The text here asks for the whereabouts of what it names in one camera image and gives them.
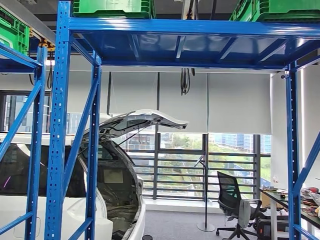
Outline black hanging cable bundle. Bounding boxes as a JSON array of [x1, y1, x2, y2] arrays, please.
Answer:
[[180, 67, 196, 96]]

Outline black mesh office chair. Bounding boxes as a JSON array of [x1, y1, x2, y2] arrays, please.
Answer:
[[216, 171, 263, 240]]

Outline dark framed window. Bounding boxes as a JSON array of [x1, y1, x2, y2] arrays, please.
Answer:
[[0, 90, 51, 134]]

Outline black hanging cable loops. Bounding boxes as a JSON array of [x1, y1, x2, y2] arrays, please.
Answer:
[[29, 61, 54, 90]]

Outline yellow cable trolleys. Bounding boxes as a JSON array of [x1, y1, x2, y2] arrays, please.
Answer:
[[29, 28, 56, 53]]

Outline grey cloth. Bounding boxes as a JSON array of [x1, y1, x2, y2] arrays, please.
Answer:
[[237, 199, 251, 229]]

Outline dark desk with white legs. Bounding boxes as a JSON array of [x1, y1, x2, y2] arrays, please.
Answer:
[[258, 187, 320, 240]]

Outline white car tailgate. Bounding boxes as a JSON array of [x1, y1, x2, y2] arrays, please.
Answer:
[[83, 109, 189, 140]]

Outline green plastic crate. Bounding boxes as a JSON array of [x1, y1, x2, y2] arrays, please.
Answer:
[[229, 0, 320, 23], [0, 7, 31, 57], [72, 0, 157, 19]]

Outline grey window railing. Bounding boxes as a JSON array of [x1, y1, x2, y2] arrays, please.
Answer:
[[125, 132, 272, 202]]

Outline black equipment case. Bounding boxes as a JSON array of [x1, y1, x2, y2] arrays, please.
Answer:
[[256, 216, 292, 240]]

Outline narrow blue metal shelf rack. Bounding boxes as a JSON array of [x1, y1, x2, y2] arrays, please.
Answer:
[[0, 42, 48, 240]]

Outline cardboard box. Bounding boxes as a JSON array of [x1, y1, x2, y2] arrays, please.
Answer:
[[260, 192, 275, 209]]

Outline black hanging strap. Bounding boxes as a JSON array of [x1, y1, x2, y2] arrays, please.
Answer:
[[106, 72, 112, 116]]

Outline grey roller blind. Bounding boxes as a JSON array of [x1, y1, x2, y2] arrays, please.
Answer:
[[111, 72, 158, 115], [208, 72, 272, 135], [159, 72, 208, 134], [70, 70, 109, 115]]

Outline white car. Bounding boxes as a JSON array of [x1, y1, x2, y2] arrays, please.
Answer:
[[0, 132, 147, 240]]

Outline large blue metal shelf rack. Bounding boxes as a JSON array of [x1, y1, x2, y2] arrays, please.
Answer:
[[44, 0, 320, 240]]

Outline black floor stand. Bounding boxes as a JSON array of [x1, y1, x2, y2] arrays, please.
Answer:
[[194, 154, 216, 233]]

